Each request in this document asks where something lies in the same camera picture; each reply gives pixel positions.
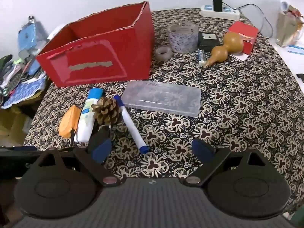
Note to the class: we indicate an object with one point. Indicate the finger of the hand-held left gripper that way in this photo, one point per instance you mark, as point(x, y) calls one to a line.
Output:
point(23, 148)

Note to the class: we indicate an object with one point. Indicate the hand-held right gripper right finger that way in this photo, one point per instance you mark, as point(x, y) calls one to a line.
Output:
point(203, 150)

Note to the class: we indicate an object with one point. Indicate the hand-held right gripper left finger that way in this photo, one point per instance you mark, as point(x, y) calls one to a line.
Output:
point(102, 150)

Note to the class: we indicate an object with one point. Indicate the white tube with blue cap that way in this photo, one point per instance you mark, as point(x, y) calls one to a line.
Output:
point(85, 118)

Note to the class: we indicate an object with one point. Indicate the blue and white marker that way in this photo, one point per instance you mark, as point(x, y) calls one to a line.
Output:
point(130, 125)

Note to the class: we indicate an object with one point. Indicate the brown pine cone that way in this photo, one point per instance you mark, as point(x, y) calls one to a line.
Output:
point(105, 110)

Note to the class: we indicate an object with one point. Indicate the orange ridged plastic object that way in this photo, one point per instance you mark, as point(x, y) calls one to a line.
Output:
point(67, 121)

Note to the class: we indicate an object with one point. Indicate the clear plastic case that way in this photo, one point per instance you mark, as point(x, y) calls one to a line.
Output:
point(161, 98)

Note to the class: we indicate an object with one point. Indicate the red cardboard box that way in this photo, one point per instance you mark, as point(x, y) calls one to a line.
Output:
point(95, 59)

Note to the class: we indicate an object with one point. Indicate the brown cardboard box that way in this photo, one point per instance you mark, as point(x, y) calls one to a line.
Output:
point(13, 125)

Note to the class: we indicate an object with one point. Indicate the blue and white patterned cloth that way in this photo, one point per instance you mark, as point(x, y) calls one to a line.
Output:
point(23, 91)

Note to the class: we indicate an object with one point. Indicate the pile of striped clothes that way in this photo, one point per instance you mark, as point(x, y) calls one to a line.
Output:
point(9, 76)

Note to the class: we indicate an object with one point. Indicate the blue glasses case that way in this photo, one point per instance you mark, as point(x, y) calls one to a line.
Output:
point(35, 67)

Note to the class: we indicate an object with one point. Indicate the dark green cloth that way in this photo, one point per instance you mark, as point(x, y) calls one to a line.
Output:
point(5, 60)

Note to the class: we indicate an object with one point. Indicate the small blue and white tube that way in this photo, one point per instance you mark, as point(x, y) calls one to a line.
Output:
point(201, 57)

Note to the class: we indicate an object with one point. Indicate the small black-framed mirror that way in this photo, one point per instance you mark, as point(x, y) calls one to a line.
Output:
point(23, 53)

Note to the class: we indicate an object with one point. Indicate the white card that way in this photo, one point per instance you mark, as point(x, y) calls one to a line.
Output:
point(239, 57)

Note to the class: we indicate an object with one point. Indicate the small clear tape roll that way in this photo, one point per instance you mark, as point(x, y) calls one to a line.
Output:
point(163, 54)

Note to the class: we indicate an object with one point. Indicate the small black box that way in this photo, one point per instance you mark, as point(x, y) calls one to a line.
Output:
point(207, 41)

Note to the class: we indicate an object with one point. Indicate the brown gourd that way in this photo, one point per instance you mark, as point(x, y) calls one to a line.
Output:
point(234, 42)

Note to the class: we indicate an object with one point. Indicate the light blue foil packet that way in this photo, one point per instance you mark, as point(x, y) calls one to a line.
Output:
point(32, 34)

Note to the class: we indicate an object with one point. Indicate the large clear tape roll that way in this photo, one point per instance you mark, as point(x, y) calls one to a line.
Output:
point(182, 38)

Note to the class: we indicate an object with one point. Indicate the white and purple tissue pack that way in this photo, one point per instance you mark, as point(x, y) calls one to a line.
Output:
point(55, 32)

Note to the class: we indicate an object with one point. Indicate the white side table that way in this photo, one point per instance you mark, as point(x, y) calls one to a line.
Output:
point(289, 61)

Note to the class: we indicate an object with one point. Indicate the small red box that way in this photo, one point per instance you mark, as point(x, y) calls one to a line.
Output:
point(248, 32)

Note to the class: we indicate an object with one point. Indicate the small light blue box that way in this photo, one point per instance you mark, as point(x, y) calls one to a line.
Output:
point(295, 48)

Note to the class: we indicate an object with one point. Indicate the white power strip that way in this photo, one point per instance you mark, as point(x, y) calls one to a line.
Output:
point(229, 13)

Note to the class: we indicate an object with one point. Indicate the black charger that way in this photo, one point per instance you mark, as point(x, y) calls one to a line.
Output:
point(217, 3)

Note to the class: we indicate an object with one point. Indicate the beige paper gift bag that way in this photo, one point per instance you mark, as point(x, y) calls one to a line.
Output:
point(288, 28)

